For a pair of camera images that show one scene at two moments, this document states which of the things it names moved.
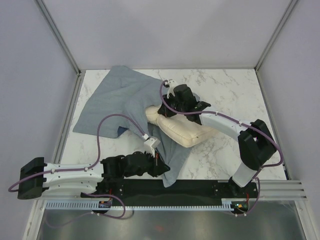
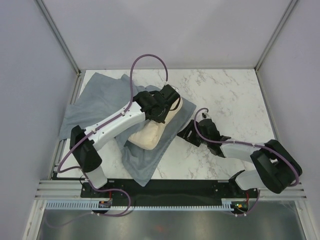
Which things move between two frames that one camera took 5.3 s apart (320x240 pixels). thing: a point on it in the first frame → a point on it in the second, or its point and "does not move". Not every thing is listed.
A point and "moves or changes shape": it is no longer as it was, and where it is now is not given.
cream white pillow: x=179 y=129 moves or changes shape
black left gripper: x=158 y=167 → x=162 y=119
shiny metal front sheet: x=278 y=221 does not move
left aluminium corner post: x=43 y=10 does not move
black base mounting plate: x=169 y=192 does not move
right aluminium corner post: x=290 y=8 does not move
